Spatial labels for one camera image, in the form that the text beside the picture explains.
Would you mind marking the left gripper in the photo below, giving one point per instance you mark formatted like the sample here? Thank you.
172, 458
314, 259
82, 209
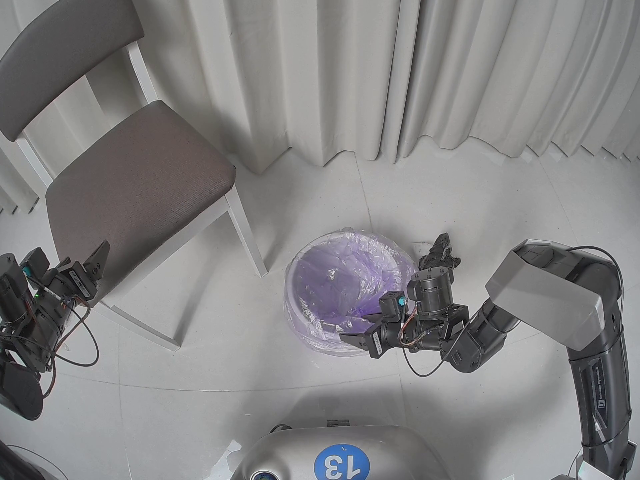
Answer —
75, 283

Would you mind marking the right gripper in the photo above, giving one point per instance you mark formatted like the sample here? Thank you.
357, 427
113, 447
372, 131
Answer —
395, 338

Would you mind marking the purple plastic bag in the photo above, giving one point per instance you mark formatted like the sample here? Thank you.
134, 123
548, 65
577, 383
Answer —
340, 278

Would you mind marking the black plastic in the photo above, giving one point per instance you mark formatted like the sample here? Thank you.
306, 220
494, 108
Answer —
440, 255

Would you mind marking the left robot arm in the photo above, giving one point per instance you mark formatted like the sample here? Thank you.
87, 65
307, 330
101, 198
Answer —
30, 328

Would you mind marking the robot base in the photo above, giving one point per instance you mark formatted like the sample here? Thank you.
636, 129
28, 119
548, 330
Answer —
300, 453

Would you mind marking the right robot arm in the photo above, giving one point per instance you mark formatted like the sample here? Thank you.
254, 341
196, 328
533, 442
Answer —
550, 288

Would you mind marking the white trash bin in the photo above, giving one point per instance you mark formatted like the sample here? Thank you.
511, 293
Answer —
300, 313

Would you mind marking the white chair with grey seat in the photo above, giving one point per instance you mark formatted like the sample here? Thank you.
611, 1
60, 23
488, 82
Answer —
140, 183

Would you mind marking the white curtain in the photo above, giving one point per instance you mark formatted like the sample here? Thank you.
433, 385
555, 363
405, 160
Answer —
325, 68

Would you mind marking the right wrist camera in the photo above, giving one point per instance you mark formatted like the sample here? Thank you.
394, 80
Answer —
392, 305

